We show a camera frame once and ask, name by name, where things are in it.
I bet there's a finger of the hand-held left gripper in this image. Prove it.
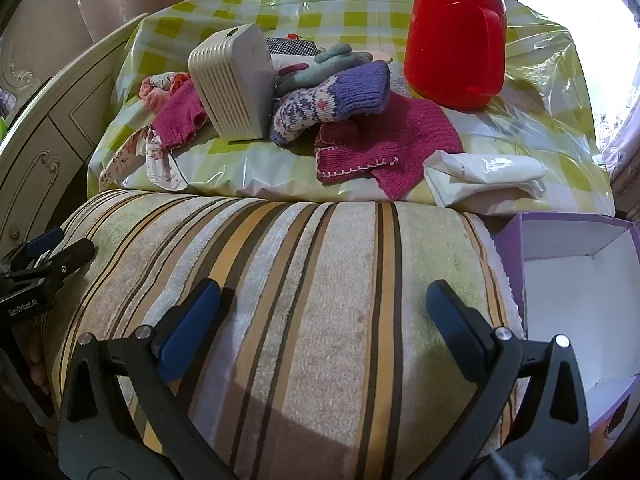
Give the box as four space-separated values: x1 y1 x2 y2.
15 237 97 286
10 228 65 271

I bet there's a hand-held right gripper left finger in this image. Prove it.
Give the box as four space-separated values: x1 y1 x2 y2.
57 278 238 480

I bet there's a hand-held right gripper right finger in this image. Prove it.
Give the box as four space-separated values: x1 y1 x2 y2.
425 280 591 480

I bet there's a purple cardboard box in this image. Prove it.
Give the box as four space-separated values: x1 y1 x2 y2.
492 211 640 433

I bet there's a small magenta knitted cloth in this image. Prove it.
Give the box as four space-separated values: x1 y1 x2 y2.
152 80 210 151

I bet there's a large magenta knitted cloth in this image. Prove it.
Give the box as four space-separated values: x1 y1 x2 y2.
314 92 463 201

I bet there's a houndstooth cloth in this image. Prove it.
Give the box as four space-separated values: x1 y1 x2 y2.
264 36 321 58

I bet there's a person's left hand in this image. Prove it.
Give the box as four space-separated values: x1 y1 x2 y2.
26 331 52 397

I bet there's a cream carved cabinet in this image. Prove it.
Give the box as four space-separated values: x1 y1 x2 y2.
0 12 151 261

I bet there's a striped towel cushion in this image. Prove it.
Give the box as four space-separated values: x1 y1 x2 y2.
42 189 528 480

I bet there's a white floral cloth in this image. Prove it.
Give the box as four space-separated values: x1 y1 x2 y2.
99 125 183 192

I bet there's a white plastic packet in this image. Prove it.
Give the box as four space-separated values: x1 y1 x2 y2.
422 150 547 208

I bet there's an embroidered curtain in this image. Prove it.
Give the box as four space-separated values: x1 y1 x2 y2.
600 110 640 221

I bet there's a white ribbed appliance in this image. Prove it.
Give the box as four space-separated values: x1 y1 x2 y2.
187 23 276 142

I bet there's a beige curtain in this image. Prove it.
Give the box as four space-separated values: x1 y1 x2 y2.
10 0 331 66

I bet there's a purple patterned knitted sock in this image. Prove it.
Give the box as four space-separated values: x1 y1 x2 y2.
270 60 392 148

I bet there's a red thermos jug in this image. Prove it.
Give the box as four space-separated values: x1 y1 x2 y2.
404 0 508 111

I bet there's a white flat box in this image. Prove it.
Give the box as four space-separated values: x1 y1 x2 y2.
270 54 313 78

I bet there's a grey pig plush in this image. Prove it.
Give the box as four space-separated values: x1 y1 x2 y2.
272 42 373 96

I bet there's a green checked plastic tablecloth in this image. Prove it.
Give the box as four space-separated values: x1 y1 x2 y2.
87 0 616 211

